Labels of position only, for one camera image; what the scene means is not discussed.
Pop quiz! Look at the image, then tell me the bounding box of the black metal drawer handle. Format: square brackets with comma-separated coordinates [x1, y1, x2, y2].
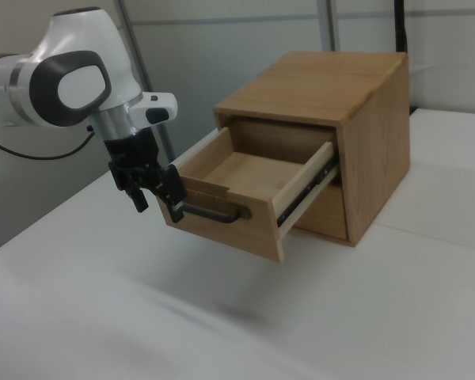
[179, 200, 253, 226]

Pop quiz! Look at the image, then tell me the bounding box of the metal drawer slide rail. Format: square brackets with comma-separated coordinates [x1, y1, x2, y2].
[275, 155, 339, 230]

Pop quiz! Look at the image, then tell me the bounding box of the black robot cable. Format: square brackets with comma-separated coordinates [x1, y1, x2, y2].
[0, 125, 97, 160]

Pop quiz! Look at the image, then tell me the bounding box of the wooden drawer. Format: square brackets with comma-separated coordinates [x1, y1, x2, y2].
[157, 127, 340, 264]

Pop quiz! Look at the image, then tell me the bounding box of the wooden cabinet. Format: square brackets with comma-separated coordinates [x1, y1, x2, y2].
[213, 50, 411, 249]

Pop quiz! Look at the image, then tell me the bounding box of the grey partition post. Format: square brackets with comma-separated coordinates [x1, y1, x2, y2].
[321, 0, 338, 52]
[116, 0, 176, 163]

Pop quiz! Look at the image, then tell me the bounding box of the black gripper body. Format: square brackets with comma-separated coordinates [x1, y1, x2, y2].
[104, 129, 163, 170]

